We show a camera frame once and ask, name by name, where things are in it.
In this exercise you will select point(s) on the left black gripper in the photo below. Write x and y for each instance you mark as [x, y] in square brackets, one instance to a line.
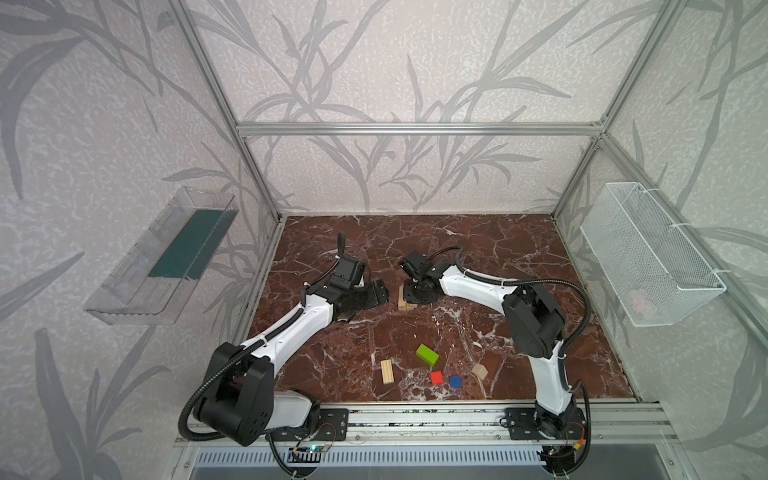
[366, 295]

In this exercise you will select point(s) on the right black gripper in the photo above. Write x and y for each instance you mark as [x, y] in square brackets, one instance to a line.
[417, 293]

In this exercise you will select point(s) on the plain wood block two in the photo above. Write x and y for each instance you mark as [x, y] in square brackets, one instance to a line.
[402, 304]

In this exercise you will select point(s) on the green block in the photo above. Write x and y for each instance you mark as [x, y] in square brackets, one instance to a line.
[427, 355]

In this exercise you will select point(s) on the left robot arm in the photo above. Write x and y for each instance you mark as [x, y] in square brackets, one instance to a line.
[237, 398]

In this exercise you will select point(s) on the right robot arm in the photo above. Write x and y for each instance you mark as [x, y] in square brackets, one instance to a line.
[535, 320]

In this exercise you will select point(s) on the wide striped wood block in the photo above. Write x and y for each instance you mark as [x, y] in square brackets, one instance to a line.
[387, 372]

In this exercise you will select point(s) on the red cube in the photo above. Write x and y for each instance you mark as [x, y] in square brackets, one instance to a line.
[436, 377]

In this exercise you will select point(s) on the small wood cube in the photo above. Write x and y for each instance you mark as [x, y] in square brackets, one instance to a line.
[480, 372]

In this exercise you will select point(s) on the pink object in basket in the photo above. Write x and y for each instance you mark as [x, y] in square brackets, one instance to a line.
[640, 301]

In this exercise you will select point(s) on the clear plastic bin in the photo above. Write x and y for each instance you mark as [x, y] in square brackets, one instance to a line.
[158, 275]

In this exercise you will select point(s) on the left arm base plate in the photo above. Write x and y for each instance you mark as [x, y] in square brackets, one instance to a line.
[323, 425]

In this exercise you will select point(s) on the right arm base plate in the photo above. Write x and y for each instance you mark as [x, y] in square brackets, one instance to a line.
[522, 424]

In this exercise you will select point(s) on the aluminium frame crossbar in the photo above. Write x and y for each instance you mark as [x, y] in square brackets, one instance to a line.
[252, 129]

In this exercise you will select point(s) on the white wire basket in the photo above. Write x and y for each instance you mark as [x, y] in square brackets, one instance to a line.
[639, 246]

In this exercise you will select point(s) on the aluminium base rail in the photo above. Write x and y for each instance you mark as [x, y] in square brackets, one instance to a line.
[613, 421]

